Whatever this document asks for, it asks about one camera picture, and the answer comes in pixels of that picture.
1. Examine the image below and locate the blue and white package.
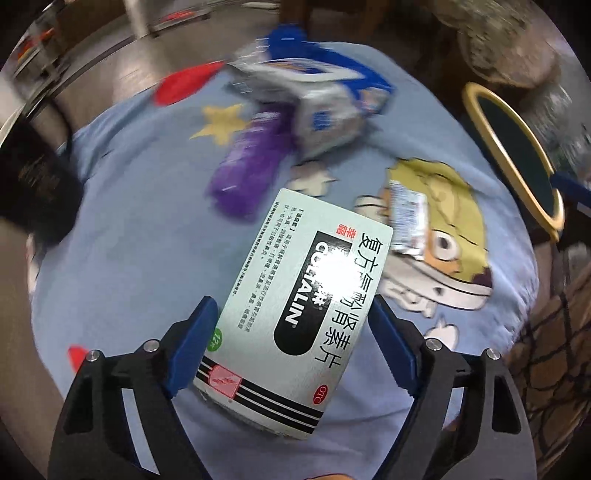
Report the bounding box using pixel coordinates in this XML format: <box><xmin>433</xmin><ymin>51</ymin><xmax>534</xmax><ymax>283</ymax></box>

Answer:
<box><xmin>226</xmin><ymin>25</ymin><xmax>396</xmax><ymax>158</ymax></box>

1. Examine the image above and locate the teal bin with yellow rim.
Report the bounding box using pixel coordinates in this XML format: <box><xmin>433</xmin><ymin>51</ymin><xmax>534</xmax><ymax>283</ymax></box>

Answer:
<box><xmin>462</xmin><ymin>82</ymin><xmax>567</xmax><ymax>241</ymax></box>

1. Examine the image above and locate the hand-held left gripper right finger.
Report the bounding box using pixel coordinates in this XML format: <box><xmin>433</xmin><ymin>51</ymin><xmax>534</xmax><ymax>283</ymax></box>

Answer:
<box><xmin>368</xmin><ymin>295</ymin><xmax>539</xmax><ymax>480</ymax></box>

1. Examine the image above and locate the pale green medicine box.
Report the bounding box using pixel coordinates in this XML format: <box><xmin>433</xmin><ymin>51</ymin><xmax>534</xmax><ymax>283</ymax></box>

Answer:
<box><xmin>192</xmin><ymin>188</ymin><xmax>394</xmax><ymax>440</ymax></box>

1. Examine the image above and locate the blue cartoon printed blanket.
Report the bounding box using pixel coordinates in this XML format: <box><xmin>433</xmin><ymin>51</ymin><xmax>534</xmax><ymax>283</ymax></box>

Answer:
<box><xmin>30</xmin><ymin>41</ymin><xmax>542</xmax><ymax>480</ymax></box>

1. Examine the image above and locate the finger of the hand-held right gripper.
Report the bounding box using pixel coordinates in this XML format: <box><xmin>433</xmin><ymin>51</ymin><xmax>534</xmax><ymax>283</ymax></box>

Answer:
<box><xmin>551</xmin><ymin>171</ymin><xmax>591</xmax><ymax>206</ymax></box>

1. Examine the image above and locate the small silver packet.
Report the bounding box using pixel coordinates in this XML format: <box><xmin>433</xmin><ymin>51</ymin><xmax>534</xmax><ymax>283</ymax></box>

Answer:
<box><xmin>385</xmin><ymin>180</ymin><xmax>430</xmax><ymax>255</ymax></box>

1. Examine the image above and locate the purple tube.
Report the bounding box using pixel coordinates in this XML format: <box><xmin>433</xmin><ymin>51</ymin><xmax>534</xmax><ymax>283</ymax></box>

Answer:
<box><xmin>206</xmin><ymin>103</ymin><xmax>297</xmax><ymax>223</ymax></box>

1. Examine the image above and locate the brown checked cloth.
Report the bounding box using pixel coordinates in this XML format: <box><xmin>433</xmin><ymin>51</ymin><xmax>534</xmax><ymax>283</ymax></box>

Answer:
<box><xmin>502</xmin><ymin>240</ymin><xmax>588</xmax><ymax>440</ymax></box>

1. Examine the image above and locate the black bag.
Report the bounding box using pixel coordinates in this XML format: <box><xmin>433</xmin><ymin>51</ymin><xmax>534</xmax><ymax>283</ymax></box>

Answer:
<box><xmin>0</xmin><ymin>117</ymin><xmax>85</xmax><ymax>246</ymax></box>

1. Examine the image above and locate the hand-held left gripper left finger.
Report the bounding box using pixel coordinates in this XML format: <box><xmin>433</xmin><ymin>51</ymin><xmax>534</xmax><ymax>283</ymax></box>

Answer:
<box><xmin>46</xmin><ymin>295</ymin><xmax>220</xmax><ymax>480</ymax></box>

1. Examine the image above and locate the white shelf cart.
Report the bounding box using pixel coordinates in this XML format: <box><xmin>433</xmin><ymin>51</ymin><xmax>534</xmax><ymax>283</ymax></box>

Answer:
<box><xmin>124</xmin><ymin>0</ymin><xmax>214</xmax><ymax>38</ymax></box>

